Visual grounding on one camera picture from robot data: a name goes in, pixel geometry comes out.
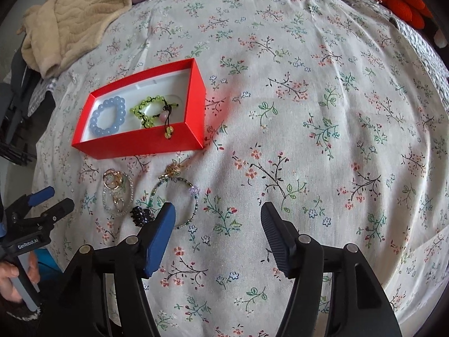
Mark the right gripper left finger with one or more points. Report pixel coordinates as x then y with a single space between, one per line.
154 238

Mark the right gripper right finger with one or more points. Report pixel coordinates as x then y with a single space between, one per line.
282 237

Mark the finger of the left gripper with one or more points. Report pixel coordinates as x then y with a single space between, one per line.
52 212
26 202

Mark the gold flower earring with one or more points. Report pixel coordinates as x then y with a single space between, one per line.
171 172

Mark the gold ring cluster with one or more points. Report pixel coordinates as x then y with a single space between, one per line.
113 179

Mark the floral bed sheet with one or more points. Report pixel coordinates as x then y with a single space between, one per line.
333 110

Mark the red cardboard box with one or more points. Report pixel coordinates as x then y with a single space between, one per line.
158 110

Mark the beige quilted blanket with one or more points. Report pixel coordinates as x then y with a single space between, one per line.
59 32

